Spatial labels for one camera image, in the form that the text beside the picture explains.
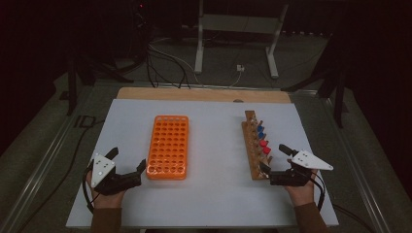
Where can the blue capped test tube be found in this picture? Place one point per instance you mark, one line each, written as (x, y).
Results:
(260, 128)
(261, 135)

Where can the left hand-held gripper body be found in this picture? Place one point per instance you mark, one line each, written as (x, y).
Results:
(103, 168)

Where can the orange plastic tube rack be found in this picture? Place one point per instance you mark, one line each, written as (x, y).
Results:
(167, 147)

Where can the grey metal stand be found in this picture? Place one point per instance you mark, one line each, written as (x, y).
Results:
(238, 23)

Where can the person's left hand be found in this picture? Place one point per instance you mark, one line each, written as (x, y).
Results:
(107, 201)

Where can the white power adapter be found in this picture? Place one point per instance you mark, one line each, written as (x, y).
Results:
(240, 68)

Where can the dark stand with legs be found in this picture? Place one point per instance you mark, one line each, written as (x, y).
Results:
(338, 97)

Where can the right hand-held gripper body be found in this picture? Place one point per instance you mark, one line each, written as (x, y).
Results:
(309, 161)

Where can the dark equipment with red light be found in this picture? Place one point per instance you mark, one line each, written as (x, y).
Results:
(140, 29)

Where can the wooden tube rack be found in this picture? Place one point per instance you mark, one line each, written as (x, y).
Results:
(251, 142)

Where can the black tripod stand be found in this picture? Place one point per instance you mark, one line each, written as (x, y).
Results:
(73, 84)

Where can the wooden board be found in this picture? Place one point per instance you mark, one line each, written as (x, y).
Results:
(194, 94)

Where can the white board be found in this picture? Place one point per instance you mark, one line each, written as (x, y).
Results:
(213, 142)

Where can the red capped test tube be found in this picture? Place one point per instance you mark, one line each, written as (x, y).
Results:
(266, 150)
(263, 143)

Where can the person's right hand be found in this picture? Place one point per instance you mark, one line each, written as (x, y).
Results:
(302, 195)

